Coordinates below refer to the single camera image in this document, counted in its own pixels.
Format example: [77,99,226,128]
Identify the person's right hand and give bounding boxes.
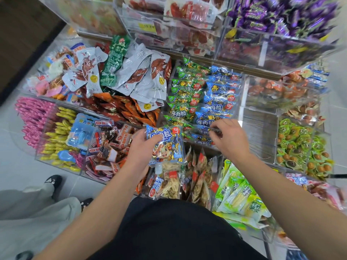
[209,119,251,163]

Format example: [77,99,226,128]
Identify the person's left hand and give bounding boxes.
[126,129,164,171]

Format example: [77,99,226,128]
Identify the clear acrylic snack shelves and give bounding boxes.
[13,0,347,252]

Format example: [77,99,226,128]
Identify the handful of blue snack packets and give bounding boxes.
[145,125,185,163]

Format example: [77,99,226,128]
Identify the row of blue beef packets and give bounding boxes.
[190,65,243,147]

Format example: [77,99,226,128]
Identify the row of green beef packets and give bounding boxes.
[165,57,212,133]

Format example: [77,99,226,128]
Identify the person's left forearm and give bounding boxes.
[35,162,144,260]

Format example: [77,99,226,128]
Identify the person's right forearm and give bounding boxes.
[233,154,347,260]

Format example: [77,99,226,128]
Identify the person's black clothing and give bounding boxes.
[89,196,266,260]

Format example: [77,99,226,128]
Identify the pile of red brown packets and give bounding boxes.
[81,124,136,182]

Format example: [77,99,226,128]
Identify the pile of beige packets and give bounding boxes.
[146,148,220,209]

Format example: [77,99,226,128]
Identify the pile of dark orange packets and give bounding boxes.
[81,92,160,128]

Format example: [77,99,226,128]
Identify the pile of lime green packets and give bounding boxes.
[213,160,272,228]

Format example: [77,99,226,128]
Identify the blue toy candy packet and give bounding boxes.
[66,113,101,152]

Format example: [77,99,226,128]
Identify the pile of green egg packets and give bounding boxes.
[275,117,333,179]

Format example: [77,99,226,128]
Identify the pile of orange brown packets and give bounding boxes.
[247,62,329,125]

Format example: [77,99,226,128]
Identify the pile of white meat packets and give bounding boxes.
[62,43,173,112]

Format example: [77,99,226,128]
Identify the pile of yellow candies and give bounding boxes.
[40,107,81,172]

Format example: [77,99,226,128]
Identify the green vacuum packet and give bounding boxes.
[100,35,131,87]

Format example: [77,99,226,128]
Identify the pile of pink-label meat packets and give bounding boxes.
[284,172,347,212]

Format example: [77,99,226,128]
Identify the pile of pink candy sticks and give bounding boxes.
[15,96,57,150]

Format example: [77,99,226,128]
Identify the pile of assorted small packets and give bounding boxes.
[24,43,87,98]

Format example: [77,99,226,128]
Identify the pile of red sausage packets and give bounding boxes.
[119,0,231,57]

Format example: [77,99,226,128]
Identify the pile of purple candies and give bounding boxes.
[228,0,339,41]

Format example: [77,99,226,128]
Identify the pile of yellow packets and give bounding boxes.
[51,0,128,36]

